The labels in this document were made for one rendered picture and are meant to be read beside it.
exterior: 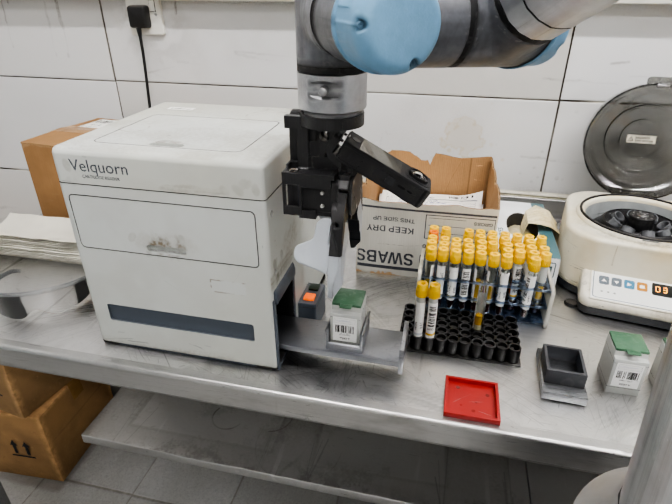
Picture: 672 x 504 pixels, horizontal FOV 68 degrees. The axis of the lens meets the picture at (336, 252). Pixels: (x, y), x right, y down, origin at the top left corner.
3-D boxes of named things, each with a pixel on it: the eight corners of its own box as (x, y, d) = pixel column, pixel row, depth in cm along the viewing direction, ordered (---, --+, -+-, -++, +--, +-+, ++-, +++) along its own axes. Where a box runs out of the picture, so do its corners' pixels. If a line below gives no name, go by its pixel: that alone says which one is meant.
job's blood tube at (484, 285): (470, 341, 74) (479, 284, 70) (470, 335, 75) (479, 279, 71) (479, 342, 74) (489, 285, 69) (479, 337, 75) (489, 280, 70)
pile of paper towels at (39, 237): (-22, 252, 99) (-31, 231, 97) (18, 230, 108) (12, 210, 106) (88, 267, 94) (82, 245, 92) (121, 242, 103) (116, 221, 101)
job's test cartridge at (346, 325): (330, 346, 68) (329, 308, 65) (337, 325, 72) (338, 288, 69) (359, 350, 67) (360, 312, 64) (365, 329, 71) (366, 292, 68)
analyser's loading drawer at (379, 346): (255, 351, 70) (252, 321, 67) (271, 324, 75) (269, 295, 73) (402, 374, 66) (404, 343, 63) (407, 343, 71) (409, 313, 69)
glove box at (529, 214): (490, 286, 88) (499, 238, 84) (486, 229, 109) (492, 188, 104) (564, 295, 86) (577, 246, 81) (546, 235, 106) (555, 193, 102)
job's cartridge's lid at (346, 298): (330, 309, 65) (330, 305, 64) (338, 289, 69) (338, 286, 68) (359, 313, 64) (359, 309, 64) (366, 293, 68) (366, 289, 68)
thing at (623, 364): (604, 392, 66) (617, 352, 62) (596, 368, 70) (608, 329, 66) (637, 397, 65) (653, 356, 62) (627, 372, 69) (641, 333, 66)
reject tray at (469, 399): (443, 416, 62) (443, 411, 62) (445, 379, 68) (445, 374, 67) (499, 426, 61) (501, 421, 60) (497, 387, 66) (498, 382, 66)
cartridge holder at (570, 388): (540, 399, 64) (546, 378, 63) (535, 355, 72) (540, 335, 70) (585, 407, 63) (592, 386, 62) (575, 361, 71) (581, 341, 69)
